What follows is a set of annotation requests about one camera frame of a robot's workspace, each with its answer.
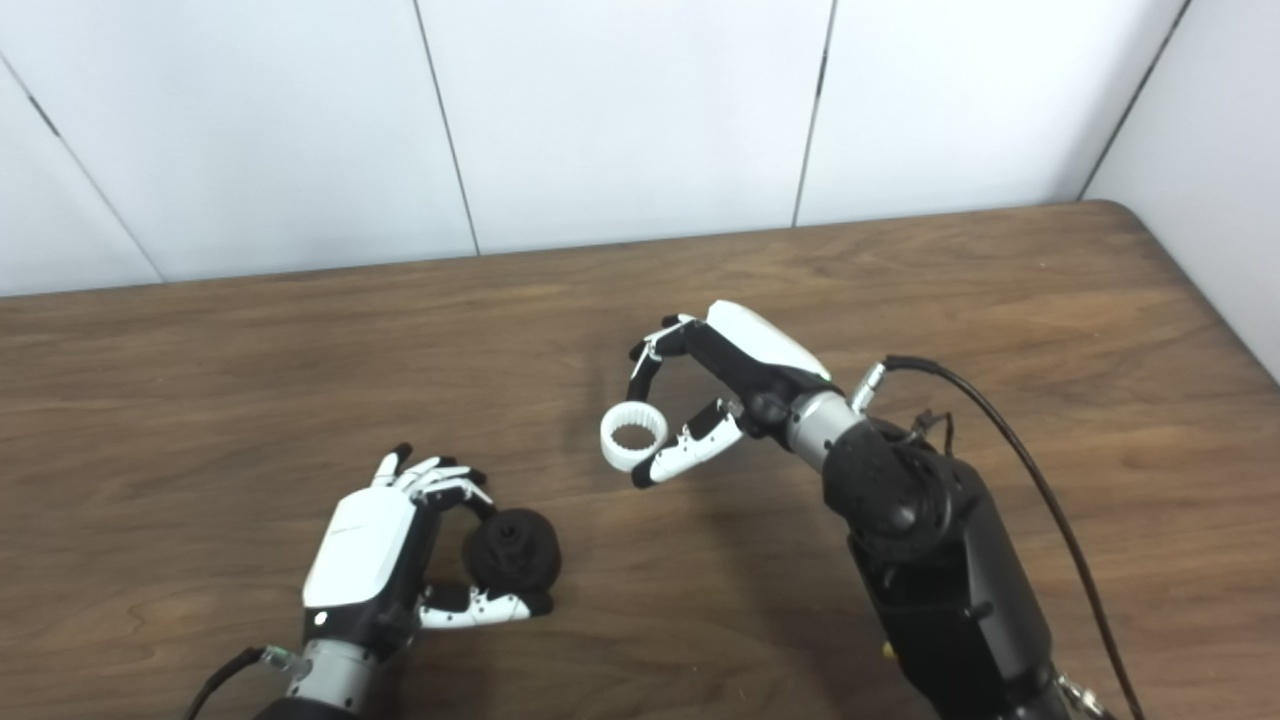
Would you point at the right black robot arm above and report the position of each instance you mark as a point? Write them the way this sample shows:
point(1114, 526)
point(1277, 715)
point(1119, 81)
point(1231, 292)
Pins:
point(930, 580)

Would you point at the round black part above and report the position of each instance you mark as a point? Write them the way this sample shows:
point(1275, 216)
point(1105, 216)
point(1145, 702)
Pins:
point(520, 555)

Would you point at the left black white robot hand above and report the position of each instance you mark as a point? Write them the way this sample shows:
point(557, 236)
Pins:
point(360, 545)

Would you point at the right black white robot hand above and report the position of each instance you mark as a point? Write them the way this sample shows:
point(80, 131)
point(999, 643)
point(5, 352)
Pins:
point(760, 350)

